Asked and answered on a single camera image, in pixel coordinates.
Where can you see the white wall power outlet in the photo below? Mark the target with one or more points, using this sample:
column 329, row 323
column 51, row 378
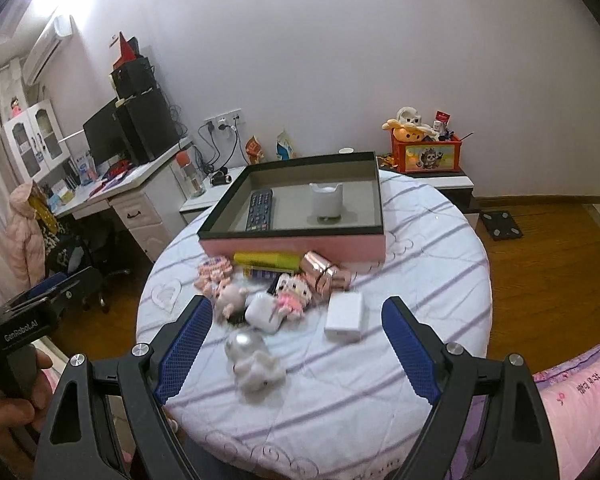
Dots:
column 225, row 120

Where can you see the white desk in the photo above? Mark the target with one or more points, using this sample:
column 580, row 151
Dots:
column 135, row 200

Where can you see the pink printed quilt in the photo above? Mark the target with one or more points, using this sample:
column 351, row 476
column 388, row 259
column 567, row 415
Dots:
column 580, row 410

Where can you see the low black and white cabinet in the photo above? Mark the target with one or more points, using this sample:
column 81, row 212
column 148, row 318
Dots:
column 450, row 182

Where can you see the red paper item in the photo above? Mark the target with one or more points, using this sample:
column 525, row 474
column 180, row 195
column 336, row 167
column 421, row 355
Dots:
column 126, row 50

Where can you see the blue and white bag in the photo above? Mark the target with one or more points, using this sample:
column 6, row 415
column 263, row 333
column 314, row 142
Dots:
column 285, row 146

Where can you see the orange cap water bottle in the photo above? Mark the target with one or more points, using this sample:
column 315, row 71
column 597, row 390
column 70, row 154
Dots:
column 192, row 175

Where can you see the white plush toy with pearl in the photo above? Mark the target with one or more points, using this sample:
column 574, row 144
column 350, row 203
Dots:
column 255, row 367

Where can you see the yellow patterned scarf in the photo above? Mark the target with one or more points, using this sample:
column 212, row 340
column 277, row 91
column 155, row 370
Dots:
column 42, row 212

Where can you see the black computer tower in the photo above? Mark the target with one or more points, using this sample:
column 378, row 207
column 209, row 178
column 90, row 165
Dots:
column 147, row 122

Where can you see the black bathroom scale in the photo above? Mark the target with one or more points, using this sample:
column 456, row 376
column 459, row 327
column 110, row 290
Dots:
column 501, row 225

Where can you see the person's left hand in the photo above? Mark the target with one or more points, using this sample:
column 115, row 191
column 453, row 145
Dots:
column 7, row 410

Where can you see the black office chair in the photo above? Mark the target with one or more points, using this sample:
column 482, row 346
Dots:
column 95, row 265

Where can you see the black speaker box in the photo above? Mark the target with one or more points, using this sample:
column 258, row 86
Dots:
column 132, row 77

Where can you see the yellow plush toy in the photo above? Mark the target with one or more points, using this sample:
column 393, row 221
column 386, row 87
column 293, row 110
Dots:
column 410, row 134

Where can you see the small black device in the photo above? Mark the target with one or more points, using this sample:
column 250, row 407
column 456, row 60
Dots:
column 220, row 178

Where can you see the small doll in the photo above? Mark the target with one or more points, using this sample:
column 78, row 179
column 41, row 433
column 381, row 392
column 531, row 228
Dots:
column 16, row 107

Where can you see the red items on desk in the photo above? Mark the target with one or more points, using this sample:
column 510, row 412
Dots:
column 116, row 170

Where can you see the dark remote control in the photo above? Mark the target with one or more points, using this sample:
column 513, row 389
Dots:
column 259, row 210

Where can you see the pink padded jacket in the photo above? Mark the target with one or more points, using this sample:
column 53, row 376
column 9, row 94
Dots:
column 25, row 240

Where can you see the white cat block figure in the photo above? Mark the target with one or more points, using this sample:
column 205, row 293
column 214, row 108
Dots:
column 212, row 272

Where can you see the pink dress block doll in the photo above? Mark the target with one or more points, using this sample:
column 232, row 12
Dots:
column 292, row 297

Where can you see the yellow highlighter box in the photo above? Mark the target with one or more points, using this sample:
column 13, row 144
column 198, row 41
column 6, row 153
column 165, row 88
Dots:
column 267, row 260

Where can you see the orange snack bag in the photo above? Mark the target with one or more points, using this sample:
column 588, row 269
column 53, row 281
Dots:
column 254, row 151

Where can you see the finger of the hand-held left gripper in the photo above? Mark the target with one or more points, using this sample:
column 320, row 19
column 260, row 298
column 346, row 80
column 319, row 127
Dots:
column 82, row 287
column 50, row 284

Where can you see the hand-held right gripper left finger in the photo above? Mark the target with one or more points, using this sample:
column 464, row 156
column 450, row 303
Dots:
column 185, row 345

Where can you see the white air conditioner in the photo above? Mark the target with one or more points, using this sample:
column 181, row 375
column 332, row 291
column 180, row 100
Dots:
column 45, row 50

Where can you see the orange storage box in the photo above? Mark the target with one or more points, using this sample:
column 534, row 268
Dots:
column 427, row 157

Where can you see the white glass door cabinet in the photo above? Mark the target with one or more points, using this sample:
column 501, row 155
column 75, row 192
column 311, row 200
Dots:
column 32, row 137

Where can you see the black computer monitor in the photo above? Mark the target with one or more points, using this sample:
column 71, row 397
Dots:
column 102, row 135

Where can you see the white charger adapter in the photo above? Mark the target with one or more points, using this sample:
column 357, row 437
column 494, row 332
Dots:
column 344, row 316

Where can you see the blue and gold box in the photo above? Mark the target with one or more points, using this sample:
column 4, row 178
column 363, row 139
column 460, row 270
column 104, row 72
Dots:
column 260, row 274

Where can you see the white earbuds case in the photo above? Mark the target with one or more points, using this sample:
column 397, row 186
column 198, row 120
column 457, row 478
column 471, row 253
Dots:
column 262, row 312

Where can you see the pink box with black rim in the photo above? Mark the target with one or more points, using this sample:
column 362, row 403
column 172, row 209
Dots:
column 290, row 250

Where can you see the white skull toy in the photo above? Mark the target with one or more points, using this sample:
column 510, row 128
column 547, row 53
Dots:
column 409, row 115

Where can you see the pink pig figurine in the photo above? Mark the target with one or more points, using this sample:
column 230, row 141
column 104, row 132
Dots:
column 232, row 300

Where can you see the white nightstand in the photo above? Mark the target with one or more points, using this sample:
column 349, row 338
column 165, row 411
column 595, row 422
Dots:
column 205, row 202

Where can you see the red tag card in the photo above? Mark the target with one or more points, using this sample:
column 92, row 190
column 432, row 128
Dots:
column 442, row 119

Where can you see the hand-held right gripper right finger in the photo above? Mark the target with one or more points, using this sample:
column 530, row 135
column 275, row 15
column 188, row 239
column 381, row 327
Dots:
column 411, row 345

